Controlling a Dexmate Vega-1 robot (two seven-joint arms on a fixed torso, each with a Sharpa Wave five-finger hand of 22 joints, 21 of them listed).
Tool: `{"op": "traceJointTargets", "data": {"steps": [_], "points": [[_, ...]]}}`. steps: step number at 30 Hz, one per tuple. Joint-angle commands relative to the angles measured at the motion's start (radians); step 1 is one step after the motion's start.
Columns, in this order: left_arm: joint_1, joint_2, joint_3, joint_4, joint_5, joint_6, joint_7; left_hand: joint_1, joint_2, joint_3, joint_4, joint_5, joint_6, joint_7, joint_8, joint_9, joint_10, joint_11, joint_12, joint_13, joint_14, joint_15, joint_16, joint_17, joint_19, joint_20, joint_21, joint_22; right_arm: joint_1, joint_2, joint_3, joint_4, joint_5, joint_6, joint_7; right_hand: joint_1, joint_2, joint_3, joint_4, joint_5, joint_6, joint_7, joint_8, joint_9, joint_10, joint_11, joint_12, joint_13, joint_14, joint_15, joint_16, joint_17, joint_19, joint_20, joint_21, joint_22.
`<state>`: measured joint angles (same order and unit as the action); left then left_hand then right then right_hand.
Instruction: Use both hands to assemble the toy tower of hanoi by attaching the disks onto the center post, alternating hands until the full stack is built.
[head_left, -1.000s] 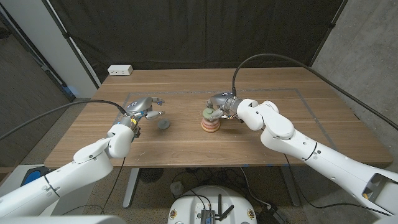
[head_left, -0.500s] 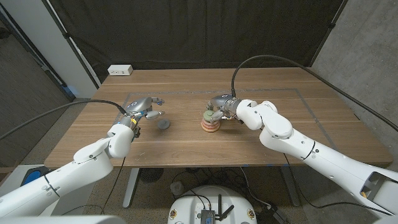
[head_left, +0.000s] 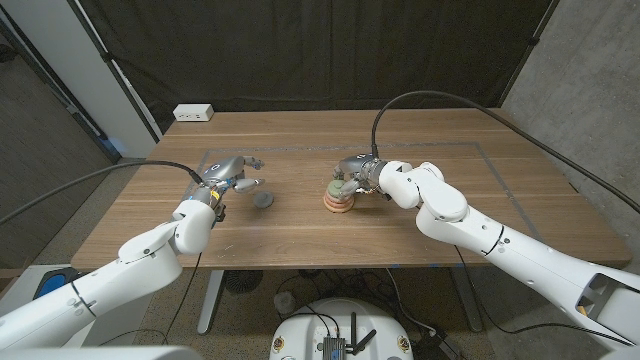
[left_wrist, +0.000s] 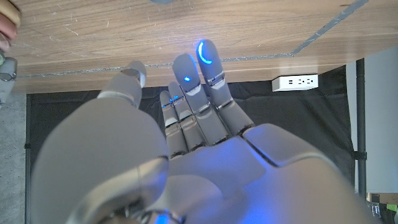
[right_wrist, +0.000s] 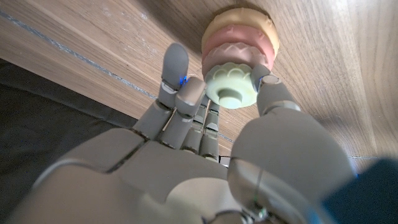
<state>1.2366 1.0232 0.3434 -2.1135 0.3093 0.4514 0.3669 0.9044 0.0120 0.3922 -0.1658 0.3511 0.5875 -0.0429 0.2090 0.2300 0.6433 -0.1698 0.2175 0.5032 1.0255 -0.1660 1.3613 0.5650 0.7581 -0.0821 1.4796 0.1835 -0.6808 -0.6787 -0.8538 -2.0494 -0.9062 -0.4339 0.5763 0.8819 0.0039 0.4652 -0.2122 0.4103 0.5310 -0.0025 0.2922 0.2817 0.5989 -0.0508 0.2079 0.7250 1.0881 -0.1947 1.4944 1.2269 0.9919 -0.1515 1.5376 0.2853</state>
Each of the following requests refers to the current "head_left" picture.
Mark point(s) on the blue foot pedal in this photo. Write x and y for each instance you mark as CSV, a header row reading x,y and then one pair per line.
x,y
52,282

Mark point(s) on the coral red disk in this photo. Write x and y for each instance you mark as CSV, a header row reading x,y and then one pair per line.
x,y
336,204

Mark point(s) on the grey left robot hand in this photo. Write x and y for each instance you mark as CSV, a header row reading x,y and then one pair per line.
x,y
222,172

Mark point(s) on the grey box with black antennas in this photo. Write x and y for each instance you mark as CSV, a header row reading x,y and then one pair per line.
x,y
334,347

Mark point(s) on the black floor power strip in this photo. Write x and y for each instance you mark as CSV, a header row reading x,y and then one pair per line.
x,y
437,347

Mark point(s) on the round grey floor object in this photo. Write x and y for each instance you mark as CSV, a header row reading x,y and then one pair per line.
x,y
285,303

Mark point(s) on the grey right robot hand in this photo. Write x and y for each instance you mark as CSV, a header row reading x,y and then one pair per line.
x,y
360,167

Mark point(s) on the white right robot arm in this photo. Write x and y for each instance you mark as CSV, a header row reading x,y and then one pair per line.
x,y
500,235

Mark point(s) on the black backdrop curtain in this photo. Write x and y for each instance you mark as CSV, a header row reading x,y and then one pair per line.
x,y
320,50

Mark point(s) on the white power strip box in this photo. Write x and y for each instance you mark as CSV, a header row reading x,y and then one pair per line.
x,y
193,112

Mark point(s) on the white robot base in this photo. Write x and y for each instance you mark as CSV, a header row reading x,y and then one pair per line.
x,y
305,335

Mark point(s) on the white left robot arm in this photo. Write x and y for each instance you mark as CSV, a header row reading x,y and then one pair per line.
x,y
112,275

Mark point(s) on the green disk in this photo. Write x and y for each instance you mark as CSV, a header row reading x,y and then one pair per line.
x,y
334,189

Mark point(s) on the metal table leg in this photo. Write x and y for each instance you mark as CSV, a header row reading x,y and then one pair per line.
x,y
210,300
467,300

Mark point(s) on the dusty pink disk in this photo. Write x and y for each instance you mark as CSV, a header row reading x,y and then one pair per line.
x,y
332,198

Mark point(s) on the round black floor fan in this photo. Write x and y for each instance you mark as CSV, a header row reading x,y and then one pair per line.
x,y
242,281

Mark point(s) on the large orange disk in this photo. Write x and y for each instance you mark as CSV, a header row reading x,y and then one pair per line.
x,y
339,209

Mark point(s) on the small dark grey disk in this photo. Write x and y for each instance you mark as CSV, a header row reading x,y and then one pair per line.
x,y
263,199

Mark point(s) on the black backdrop stand pole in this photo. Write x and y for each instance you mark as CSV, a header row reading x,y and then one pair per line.
x,y
106,56
534,41

